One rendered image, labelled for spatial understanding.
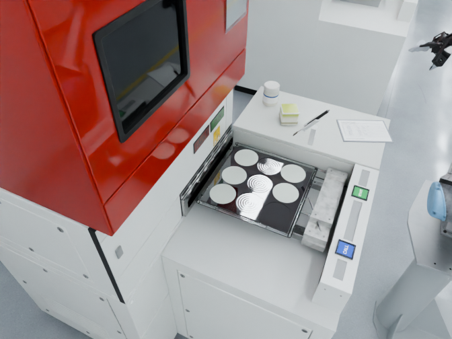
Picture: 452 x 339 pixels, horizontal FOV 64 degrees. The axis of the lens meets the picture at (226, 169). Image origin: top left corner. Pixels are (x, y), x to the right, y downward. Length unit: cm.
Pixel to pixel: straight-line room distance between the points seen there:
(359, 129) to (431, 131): 194
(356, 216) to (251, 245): 38
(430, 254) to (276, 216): 57
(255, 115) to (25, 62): 116
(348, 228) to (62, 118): 95
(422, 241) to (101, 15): 130
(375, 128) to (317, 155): 31
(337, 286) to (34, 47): 96
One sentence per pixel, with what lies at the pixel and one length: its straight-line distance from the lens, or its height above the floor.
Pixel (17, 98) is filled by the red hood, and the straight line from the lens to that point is 73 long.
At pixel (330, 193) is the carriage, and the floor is 88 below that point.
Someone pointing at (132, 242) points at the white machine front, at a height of 104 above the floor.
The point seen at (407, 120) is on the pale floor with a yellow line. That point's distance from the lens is 358.
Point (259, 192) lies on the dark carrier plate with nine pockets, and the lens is 139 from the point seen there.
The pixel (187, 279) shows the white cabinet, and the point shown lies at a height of 73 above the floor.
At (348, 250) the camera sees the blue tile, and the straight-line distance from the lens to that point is 122.
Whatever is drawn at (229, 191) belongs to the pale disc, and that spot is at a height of 90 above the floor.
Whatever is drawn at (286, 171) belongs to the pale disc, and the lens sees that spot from 148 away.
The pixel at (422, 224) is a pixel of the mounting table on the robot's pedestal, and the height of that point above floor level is 82.
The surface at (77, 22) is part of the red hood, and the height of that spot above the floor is 171.
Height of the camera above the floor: 194
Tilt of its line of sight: 46 degrees down
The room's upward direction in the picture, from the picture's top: 1 degrees clockwise
